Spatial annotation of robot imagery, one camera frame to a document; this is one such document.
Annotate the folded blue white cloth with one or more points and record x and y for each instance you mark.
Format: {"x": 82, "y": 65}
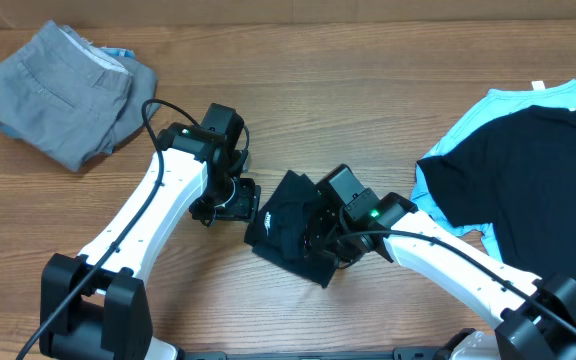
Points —
{"x": 119, "y": 52}

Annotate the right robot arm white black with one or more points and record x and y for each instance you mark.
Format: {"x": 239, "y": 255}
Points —
{"x": 531, "y": 317}

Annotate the black t-shirt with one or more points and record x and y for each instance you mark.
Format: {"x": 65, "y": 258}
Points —
{"x": 518, "y": 173}
{"x": 279, "y": 231}

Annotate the light blue t-shirt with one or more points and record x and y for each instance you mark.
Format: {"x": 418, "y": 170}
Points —
{"x": 497, "y": 103}

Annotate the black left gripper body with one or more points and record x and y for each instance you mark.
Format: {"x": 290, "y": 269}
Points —
{"x": 230, "y": 199}

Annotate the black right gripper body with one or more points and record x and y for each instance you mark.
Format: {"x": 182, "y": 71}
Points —
{"x": 322, "y": 230}

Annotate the black t-shirt in pile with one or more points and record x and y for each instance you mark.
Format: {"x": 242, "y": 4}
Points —
{"x": 518, "y": 173}

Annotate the folded grey trousers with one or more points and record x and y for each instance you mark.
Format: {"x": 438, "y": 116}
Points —
{"x": 69, "y": 99}

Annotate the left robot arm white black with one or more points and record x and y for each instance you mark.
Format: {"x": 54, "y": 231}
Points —
{"x": 94, "y": 305}

